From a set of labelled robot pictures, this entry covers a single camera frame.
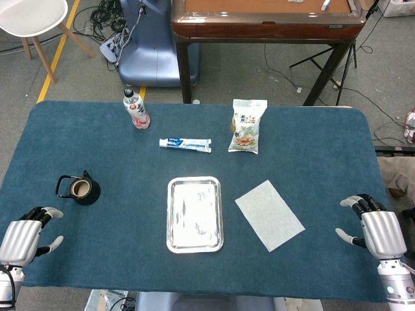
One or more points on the pink white bundle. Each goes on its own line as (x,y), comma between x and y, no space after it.
(411,126)

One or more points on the clear plastic bag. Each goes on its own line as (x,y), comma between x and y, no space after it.
(103,299)

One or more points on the clear pink drink bottle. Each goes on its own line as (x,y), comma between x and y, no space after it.
(136,110)

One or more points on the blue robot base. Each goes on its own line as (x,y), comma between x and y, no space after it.
(152,55)

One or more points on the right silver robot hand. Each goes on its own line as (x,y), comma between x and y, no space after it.
(382,233)

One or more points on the white paper sheet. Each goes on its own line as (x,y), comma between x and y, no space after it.
(269,215)

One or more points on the brown cloth bundle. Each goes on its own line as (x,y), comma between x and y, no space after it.
(397,175)

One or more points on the white chair with wooden legs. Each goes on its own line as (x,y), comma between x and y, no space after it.
(29,16)

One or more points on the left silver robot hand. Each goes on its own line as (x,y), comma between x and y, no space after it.
(17,238)

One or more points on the white power strip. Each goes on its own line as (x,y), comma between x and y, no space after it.
(108,50)

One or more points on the silver metal tray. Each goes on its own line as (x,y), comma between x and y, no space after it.
(194,217)

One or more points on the white blue toothpaste tube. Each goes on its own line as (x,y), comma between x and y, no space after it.
(188,144)

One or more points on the brown mahjong table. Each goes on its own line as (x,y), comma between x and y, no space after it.
(266,27)

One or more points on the blue table cloth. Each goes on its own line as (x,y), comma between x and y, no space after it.
(129,168)

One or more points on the pair of white mahjong tiles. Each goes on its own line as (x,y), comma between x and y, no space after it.
(294,1)

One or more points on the grey robot torso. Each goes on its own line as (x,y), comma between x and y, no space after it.
(194,303)

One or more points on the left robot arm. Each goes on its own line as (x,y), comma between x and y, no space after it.
(6,286)

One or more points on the black metal frame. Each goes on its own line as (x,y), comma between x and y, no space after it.
(394,149)

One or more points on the black tripod stand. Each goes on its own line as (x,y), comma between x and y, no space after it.
(343,74)

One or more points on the peanut snack bag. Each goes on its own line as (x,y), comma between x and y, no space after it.
(246,129)

